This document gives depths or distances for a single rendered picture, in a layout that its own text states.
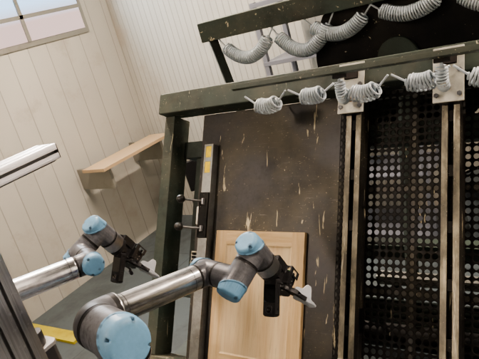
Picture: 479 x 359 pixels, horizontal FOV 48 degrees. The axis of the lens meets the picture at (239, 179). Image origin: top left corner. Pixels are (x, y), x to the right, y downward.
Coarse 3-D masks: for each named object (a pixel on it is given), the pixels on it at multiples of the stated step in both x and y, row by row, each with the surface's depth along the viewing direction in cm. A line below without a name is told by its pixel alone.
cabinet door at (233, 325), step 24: (216, 240) 236; (264, 240) 221; (288, 240) 215; (288, 264) 213; (216, 288) 232; (216, 312) 230; (240, 312) 223; (288, 312) 210; (216, 336) 228; (240, 336) 221; (264, 336) 214; (288, 336) 208
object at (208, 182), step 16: (208, 144) 244; (208, 160) 243; (208, 176) 241; (208, 224) 238; (208, 240) 237; (208, 256) 237; (208, 288) 236; (192, 320) 234; (192, 336) 232; (192, 352) 231
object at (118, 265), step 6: (114, 258) 204; (120, 258) 202; (114, 264) 203; (120, 264) 202; (114, 270) 203; (120, 270) 202; (114, 276) 202; (120, 276) 202; (114, 282) 202; (120, 282) 202
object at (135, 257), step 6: (120, 234) 206; (126, 240) 204; (132, 240) 207; (126, 246) 205; (132, 246) 207; (138, 246) 207; (114, 252) 201; (120, 252) 201; (126, 252) 204; (132, 252) 206; (138, 252) 208; (144, 252) 209; (126, 258) 205; (132, 258) 205; (138, 258) 208; (126, 264) 207; (132, 264) 204
